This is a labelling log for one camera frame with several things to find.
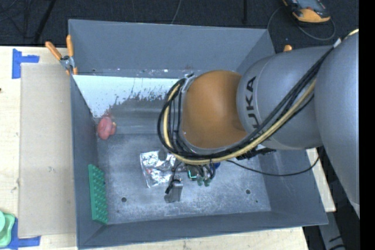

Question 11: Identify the green flat block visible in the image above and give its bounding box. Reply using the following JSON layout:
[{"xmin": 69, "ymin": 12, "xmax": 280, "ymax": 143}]
[{"xmin": 87, "ymin": 163, "xmax": 110, "ymax": 225}]

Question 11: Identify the silver foil packet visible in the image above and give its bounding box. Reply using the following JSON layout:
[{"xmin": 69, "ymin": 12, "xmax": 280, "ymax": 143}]
[{"xmin": 139, "ymin": 150, "xmax": 186, "ymax": 189}]

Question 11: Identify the pink toy food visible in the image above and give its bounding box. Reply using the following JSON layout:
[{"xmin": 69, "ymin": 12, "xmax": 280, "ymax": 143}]
[{"xmin": 96, "ymin": 115, "xmax": 117, "ymax": 141}]

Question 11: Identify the grey metal bin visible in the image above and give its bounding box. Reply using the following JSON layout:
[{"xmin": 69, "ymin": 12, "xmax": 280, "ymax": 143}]
[{"xmin": 67, "ymin": 19, "xmax": 329, "ymax": 249}]

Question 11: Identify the pale flat board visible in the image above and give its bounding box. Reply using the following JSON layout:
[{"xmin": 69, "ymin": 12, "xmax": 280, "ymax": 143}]
[{"xmin": 17, "ymin": 63, "xmax": 77, "ymax": 239}]

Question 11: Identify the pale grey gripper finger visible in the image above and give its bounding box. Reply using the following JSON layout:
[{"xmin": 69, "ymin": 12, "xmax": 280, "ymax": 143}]
[
  {"xmin": 163, "ymin": 184, "xmax": 174, "ymax": 204},
  {"xmin": 171, "ymin": 178, "xmax": 185, "ymax": 203}
]

